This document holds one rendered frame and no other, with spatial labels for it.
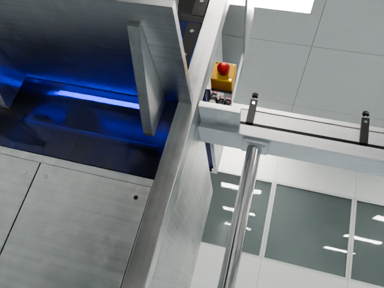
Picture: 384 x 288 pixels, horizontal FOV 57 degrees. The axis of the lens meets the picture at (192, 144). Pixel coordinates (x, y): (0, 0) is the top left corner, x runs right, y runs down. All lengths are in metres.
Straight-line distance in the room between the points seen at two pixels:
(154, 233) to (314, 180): 5.12
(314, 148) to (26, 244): 0.89
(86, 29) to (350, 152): 0.84
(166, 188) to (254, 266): 4.63
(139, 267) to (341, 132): 0.74
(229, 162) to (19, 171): 4.97
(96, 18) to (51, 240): 0.60
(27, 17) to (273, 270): 5.03
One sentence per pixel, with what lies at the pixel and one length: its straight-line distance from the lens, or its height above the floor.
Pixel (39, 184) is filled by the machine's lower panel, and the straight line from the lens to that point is 1.14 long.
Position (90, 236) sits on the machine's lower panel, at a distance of 1.03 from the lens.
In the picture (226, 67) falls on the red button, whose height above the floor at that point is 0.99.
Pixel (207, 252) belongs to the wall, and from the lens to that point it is 5.60.
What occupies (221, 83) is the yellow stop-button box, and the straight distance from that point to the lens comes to 1.15.
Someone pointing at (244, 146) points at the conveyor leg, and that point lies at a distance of 1.22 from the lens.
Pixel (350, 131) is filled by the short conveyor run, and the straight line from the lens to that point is 1.23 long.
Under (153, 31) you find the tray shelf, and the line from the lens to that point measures 0.87.
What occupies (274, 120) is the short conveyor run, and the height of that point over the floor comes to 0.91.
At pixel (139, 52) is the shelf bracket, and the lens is 0.89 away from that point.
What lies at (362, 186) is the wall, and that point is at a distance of 6.16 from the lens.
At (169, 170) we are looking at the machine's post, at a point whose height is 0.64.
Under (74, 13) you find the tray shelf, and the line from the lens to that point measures 0.93.
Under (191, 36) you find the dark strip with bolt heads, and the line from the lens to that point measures 1.26.
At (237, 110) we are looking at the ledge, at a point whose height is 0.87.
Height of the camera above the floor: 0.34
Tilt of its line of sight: 22 degrees up
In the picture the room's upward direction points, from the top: 16 degrees clockwise
